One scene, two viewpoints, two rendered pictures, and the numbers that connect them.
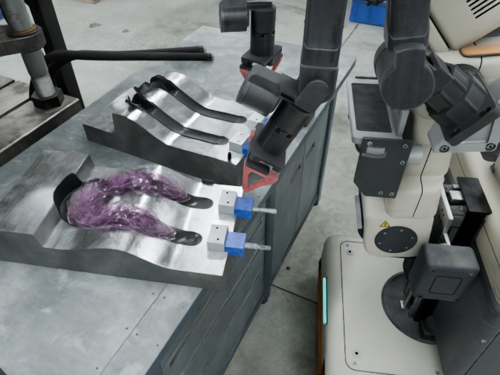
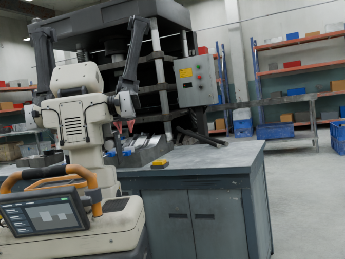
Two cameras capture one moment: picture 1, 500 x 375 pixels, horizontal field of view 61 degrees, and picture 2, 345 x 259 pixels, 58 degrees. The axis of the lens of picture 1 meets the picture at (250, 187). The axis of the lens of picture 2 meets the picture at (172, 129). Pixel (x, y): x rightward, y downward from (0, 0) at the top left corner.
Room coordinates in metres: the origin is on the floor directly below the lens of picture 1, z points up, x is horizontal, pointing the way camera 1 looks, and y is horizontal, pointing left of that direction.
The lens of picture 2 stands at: (1.13, -1.86, 1.17)
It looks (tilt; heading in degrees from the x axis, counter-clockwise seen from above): 6 degrees down; 87
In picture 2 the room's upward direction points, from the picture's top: 8 degrees counter-clockwise
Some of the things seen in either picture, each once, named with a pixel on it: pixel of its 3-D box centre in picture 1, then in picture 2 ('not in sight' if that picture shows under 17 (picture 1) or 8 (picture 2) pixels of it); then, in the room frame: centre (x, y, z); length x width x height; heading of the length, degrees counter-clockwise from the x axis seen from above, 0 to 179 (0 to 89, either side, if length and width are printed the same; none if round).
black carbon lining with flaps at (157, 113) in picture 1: (181, 108); (137, 141); (1.00, 0.19, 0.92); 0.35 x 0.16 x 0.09; 64
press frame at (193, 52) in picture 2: not in sight; (149, 124); (1.07, 1.67, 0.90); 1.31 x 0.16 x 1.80; 154
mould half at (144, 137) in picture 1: (180, 120); (140, 148); (1.02, 0.20, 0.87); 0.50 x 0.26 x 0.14; 64
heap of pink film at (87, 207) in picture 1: (124, 198); not in sight; (0.66, 0.28, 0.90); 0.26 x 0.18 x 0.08; 81
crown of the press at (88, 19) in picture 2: not in sight; (117, 43); (0.88, 1.28, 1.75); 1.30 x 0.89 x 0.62; 154
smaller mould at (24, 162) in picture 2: not in sight; (31, 160); (0.12, 0.65, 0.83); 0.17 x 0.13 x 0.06; 64
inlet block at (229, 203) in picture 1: (248, 207); not in sight; (0.67, 0.00, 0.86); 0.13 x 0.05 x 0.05; 81
